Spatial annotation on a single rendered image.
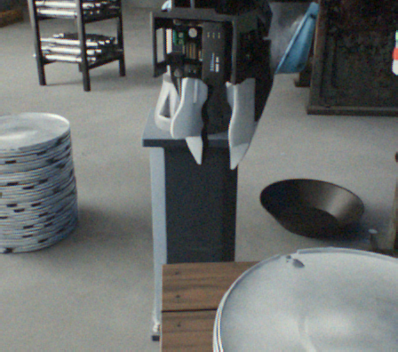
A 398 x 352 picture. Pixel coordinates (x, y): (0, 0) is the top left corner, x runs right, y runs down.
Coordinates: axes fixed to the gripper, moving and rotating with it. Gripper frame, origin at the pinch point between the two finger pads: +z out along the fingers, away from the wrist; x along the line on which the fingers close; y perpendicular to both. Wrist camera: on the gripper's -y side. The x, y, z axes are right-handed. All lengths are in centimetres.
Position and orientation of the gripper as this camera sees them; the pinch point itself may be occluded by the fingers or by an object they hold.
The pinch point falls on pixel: (218, 150)
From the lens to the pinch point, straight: 47.0
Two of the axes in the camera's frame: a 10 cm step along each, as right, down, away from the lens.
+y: -3.6, 3.5, -8.6
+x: 9.3, 1.4, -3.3
